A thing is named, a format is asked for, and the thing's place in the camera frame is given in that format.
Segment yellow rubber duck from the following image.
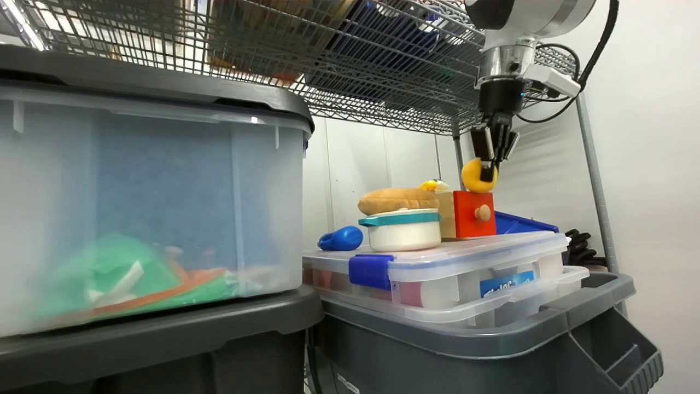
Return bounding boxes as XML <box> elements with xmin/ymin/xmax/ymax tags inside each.
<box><xmin>420</xmin><ymin>178</ymin><xmax>453</xmax><ymax>198</ymax></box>

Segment white bowl teal rim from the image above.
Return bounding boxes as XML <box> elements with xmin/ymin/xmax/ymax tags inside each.
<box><xmin>357</xmin><ymin>207</ymin><xmax>444</xmax><ymax>255</ymax></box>

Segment metal wire shelf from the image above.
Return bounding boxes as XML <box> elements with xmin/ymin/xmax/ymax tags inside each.
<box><xmin>0</xmin><ymin>0</ymin><xmax>587</xmax><ymax>137</ymax></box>

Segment dark blue item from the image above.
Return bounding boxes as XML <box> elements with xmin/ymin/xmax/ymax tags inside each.
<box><xmin>331</xmin><ymin>3</ymin><xmax>468</xmax><ymax>76</ymax></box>

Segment dark grey storage tote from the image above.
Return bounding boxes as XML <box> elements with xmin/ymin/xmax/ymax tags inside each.
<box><xmin>0</xmin><ymin>287</ymin><xmax>325</xmax><ymax>394</ymax></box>

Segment brown box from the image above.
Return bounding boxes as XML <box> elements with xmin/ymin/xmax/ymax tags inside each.
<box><xmin>207</xmin><ymin>0</ymin><xmax>360</xmax><ymax>73</ymax></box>

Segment clear container blue clips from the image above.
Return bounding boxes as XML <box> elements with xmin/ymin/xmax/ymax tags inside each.
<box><xmin>300</xmin><ymin>229</ymin><xmax>570</xmax><ymax>314</ymax></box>

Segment blue plastic toy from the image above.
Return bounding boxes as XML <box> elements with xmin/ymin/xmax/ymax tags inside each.
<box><xmin>318</xmin><ymin>224</ymin><xmax>365</xmax><ymax>255</ymax></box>

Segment black cable bundle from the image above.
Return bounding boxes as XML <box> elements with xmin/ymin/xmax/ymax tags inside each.
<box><xmin>563</xmin><ymin>228</ymin><xmax>611</xmax><ymax>272</ymax></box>

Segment clear plastic tray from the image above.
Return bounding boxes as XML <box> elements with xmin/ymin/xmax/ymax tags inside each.
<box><xmin>319</xmin><ymin>263</ymin><xmax>592</xmax><ymax>330</ymax></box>

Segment orange strip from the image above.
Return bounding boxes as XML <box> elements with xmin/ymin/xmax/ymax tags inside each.
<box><xmin>108</xmin><ymin>265</ymin><xmax>232</xmax><ymax>308</ymax></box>

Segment grey metal shelf pole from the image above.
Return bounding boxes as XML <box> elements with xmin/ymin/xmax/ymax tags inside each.
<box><xmin>570</xmin><ymin>85</ymin><xmax>623</xmax><ymax>276</ymax></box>
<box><xmin>451</xmin><ymin>129</ymin><xmax>470</xmax><ymax>193</ymax></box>

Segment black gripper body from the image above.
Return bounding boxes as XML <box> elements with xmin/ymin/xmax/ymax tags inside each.
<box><xmin>470</xmin><ymin>76</ymin><xmax>527</xmax><ymax>134</ymax></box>

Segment grey tote with lid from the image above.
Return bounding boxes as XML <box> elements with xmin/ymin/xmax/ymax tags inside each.
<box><xmin>311</xmin><ymin>269</ymin><xmax>667</xmax><ymax>394</ymax></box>

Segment green cloth item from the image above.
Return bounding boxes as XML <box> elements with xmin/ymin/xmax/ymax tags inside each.
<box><xmin>30</xmin><ymin>233</ymin><xmax>237</xmax><ymax>320</ymax></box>

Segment toy bread loaf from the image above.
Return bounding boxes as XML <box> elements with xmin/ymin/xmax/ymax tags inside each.
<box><xmin>357</xmin><ymin>187</ymin><xmax>441</xmax><ymax>218</ymax></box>

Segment red wooden drawer box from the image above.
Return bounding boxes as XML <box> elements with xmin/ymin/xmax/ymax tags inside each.
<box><xmin>436</xmin><ymin>188</ymin><xmax>499</xmax><ymax>242</ymax></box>

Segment large clear bin grey lid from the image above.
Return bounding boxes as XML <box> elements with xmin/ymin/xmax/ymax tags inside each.
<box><xmin>0</xmin><ymin>44</ymin><xmax>318</xmax><ymax>340</ymax></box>

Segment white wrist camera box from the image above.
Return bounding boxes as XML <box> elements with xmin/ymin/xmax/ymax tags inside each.
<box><xmin>519</xmin><ymin>62</ymin><xmax>584</xmax><ymax>100</ymax></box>

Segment orange round plushy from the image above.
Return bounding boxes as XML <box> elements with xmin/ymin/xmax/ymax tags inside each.
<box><xmin>460</xmin><ymin>155</ymin><xmax>500</xmax><ymax>198</ymax></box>

